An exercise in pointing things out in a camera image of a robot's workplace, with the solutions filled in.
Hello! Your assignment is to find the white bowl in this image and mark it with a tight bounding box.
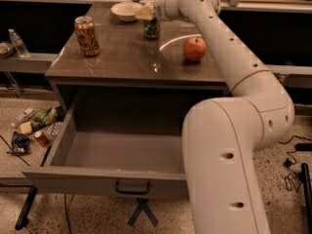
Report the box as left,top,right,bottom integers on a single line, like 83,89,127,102
111,2,142,22

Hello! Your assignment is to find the black power adapter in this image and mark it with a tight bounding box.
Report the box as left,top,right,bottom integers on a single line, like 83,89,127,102
294,143,312,152

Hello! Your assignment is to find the black stand leg right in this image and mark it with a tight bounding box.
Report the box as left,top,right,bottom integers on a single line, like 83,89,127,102
299,163,312,234

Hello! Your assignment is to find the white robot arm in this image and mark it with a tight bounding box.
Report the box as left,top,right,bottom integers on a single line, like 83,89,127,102
153,0,294,234

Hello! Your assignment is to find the black stand leg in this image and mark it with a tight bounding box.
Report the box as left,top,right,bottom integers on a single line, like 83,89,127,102
15,186,38,230
299,163,312,234

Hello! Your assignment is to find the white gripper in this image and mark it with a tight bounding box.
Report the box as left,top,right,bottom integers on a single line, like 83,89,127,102
135,0,181,21

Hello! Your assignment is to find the green soda can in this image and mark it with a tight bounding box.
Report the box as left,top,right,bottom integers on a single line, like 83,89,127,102
143,18,160,39

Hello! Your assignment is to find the small bowl on ledge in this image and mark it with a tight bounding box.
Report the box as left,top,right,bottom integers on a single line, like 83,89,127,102
0,42,15,59

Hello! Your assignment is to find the clear plastic water bottle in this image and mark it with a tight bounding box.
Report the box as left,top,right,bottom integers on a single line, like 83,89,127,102
9,28,30,58

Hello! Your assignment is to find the red apple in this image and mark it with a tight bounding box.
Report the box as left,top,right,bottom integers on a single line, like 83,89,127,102
182,37,207,62

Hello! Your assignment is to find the gold patterned soda can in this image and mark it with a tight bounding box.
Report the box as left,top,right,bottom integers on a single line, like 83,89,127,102
74,16,99,57

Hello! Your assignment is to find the open grey top drawer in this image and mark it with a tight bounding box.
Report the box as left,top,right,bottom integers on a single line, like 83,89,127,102
21,87,196,201

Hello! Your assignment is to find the clear blister pack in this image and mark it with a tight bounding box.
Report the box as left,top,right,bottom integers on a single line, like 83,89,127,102
49,122,62,137

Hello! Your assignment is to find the black stand leg left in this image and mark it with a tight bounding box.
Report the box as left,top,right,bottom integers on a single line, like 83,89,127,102
15,186,38,230

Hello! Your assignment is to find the black drawer handle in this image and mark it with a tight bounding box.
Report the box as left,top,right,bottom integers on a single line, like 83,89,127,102
115,180,150,195

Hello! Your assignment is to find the black cable on floor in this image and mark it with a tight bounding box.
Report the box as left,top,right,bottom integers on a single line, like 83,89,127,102
277,134,312,193

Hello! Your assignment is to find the small red can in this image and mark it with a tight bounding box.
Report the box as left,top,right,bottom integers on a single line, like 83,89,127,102
34,131,49,146

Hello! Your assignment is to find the green chip bag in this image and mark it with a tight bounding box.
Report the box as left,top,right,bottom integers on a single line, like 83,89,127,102
33,107,58,126

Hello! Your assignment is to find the dark blue snack bag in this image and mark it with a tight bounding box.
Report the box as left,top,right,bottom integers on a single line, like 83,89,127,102
8,132,30,155

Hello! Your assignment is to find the grey cabinet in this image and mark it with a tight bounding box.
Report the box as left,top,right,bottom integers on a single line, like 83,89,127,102
46,4,229,125

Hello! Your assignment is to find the yellow sponge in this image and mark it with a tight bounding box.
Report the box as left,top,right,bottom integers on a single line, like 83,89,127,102
19,122,33,135

